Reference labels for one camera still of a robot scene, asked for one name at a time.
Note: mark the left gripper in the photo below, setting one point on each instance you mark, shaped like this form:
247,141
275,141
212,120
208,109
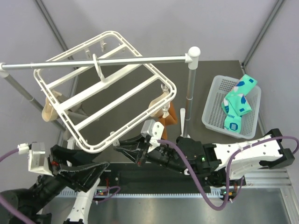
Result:
82,178

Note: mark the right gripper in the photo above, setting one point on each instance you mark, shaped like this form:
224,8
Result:
138,143

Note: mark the orange brown sock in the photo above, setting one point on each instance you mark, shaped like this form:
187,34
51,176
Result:
167,120

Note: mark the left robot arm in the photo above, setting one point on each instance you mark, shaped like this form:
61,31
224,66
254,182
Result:
21,206

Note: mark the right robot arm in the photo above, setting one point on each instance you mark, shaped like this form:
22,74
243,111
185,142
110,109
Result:
214,164

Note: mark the grey sock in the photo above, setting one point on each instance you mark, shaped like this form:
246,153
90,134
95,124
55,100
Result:
76,114

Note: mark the dark grey table mat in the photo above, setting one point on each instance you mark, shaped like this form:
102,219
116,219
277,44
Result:
98,130

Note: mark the beige sock left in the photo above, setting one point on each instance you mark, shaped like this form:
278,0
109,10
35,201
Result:
49,113

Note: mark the white perforated plastic basket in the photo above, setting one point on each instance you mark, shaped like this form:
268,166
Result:
213,115

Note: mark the silver white drying rack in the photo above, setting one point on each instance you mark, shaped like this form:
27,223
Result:
109,72

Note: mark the teal sock upper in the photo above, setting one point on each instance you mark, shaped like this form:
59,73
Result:
244,86

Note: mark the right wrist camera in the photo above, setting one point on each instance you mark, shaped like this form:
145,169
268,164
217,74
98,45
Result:
153,129

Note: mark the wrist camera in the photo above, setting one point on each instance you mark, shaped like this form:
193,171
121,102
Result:
153,129
37,157

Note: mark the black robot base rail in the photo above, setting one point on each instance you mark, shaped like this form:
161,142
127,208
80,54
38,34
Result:
148,179

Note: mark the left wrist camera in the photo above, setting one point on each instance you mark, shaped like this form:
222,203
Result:
37,157

